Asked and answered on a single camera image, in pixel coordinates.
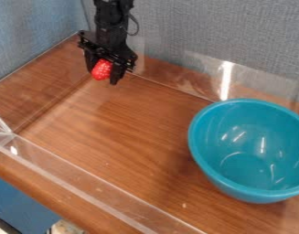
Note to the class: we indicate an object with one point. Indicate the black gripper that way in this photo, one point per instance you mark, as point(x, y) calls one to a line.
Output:
point(107, 45)

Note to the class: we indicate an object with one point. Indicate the red strawberry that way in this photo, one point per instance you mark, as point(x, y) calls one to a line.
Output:
point(101, 69)

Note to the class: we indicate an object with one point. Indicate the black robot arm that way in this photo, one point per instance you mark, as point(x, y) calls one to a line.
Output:
point(112, 14)

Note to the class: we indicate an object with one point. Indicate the blue plastic bowl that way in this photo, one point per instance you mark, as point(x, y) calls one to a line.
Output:
point(243, 142)

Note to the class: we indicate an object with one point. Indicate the clear acrylic back barrier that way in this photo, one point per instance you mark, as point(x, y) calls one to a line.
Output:
point(218, 79)

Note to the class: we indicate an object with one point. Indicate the clear acrylic barrier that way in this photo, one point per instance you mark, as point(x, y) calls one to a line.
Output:
point(218, 79)
point(134, 211)

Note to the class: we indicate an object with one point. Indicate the clear acrylic front barrier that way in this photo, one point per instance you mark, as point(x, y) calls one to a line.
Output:
point(134, 211)

